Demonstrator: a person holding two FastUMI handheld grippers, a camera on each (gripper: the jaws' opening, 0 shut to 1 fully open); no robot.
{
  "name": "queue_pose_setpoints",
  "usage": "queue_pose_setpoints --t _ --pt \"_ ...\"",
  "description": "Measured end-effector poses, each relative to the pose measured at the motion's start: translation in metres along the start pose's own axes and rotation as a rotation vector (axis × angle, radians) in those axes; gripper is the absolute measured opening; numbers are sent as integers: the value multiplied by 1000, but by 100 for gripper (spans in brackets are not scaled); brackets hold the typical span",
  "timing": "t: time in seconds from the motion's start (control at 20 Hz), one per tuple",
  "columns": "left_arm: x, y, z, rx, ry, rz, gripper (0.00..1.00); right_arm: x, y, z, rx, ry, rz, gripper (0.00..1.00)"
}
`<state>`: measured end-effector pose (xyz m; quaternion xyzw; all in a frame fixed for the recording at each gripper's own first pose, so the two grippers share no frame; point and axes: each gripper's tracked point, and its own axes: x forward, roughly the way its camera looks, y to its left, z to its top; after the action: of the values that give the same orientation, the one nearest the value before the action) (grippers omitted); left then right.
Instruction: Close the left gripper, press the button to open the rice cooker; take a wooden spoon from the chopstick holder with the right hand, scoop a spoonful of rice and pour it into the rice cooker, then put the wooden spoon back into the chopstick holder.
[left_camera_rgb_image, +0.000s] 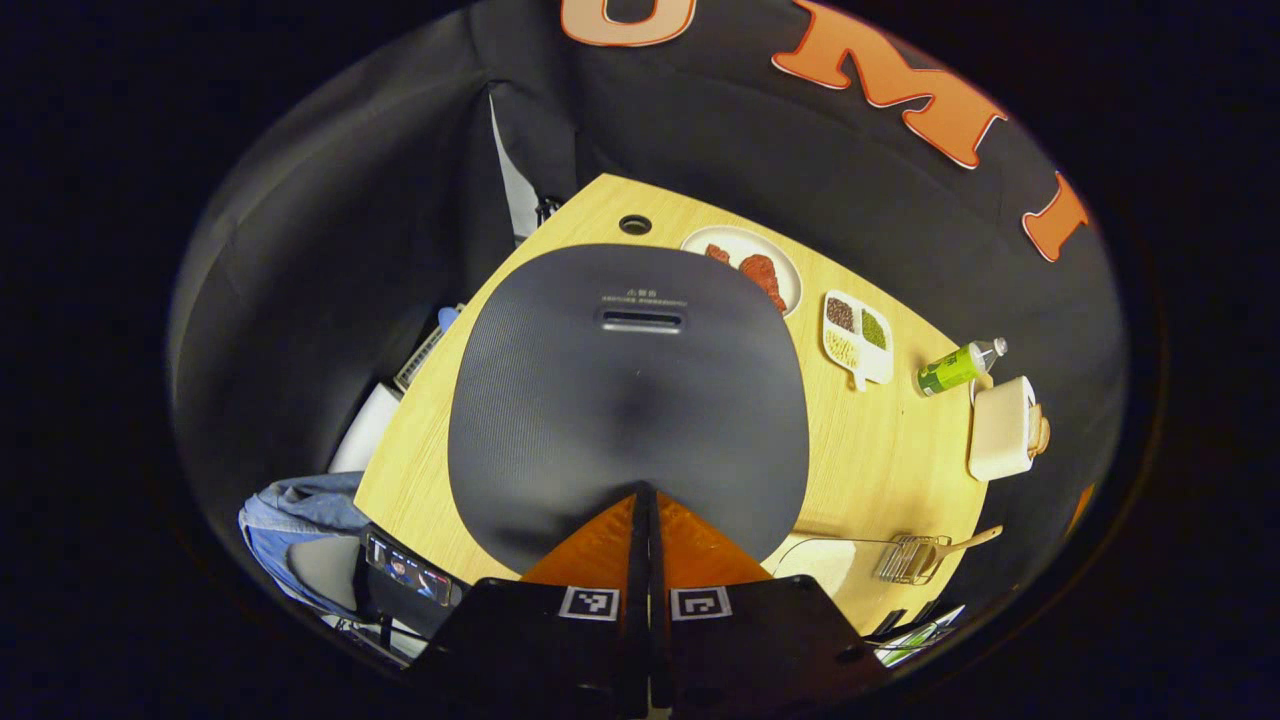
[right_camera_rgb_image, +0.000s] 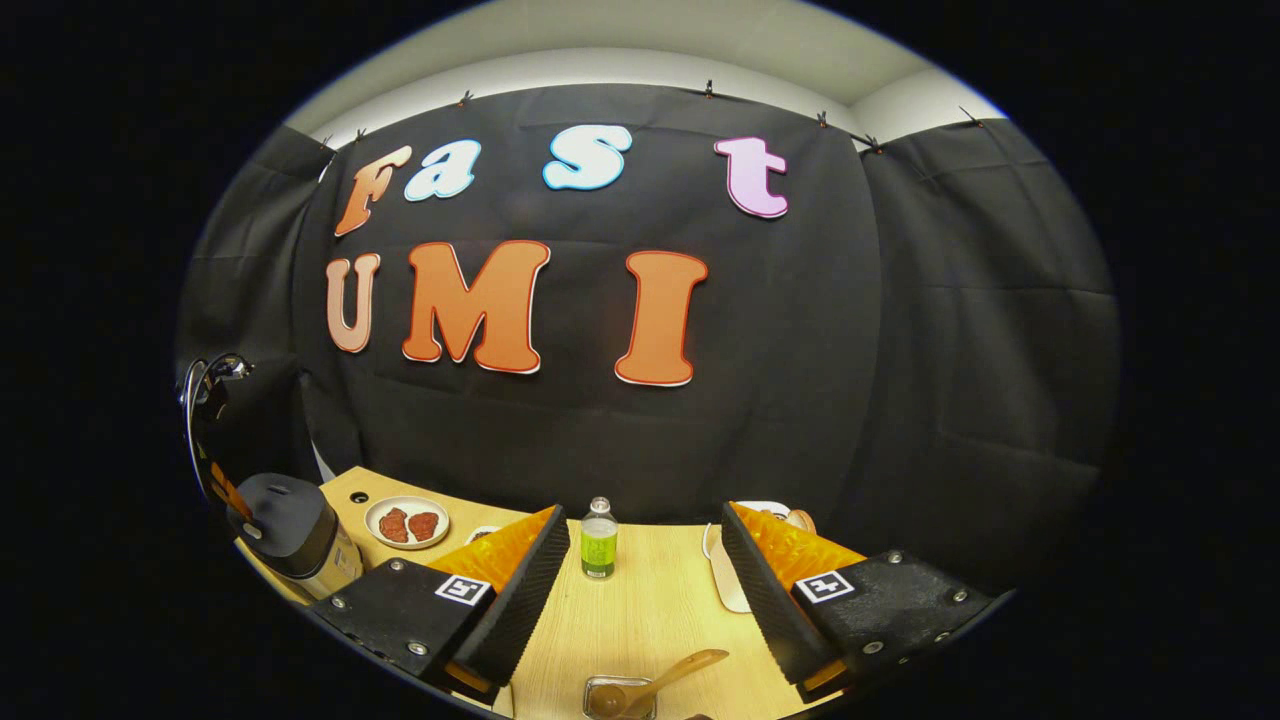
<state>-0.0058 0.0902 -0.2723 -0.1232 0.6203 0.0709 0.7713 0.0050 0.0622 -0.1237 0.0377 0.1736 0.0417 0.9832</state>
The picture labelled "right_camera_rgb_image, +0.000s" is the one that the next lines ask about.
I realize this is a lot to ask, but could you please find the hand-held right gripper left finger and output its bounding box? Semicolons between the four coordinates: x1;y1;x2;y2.
310;505;571;706

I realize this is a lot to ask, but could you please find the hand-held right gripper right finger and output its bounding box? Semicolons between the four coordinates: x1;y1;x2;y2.
720;500;1001;701

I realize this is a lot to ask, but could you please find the black rice cooker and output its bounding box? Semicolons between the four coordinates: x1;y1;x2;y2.
228;473;366;601

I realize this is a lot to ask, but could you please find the wooden spoon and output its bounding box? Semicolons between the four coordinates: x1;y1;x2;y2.
590;649;731;719

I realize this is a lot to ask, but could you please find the metal wire chopstick holder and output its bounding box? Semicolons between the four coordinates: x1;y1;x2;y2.
583;675;658;720

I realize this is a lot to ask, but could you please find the white toaster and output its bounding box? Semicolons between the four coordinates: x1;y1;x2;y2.
703;500;816;614

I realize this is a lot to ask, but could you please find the green label plastic bottle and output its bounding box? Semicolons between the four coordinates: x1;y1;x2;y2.
581;497;619;581

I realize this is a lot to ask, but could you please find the round white plate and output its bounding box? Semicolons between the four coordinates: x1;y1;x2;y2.
364;496;451;551

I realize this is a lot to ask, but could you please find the black backdrop cloth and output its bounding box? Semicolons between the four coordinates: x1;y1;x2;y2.
175;85;1121;591

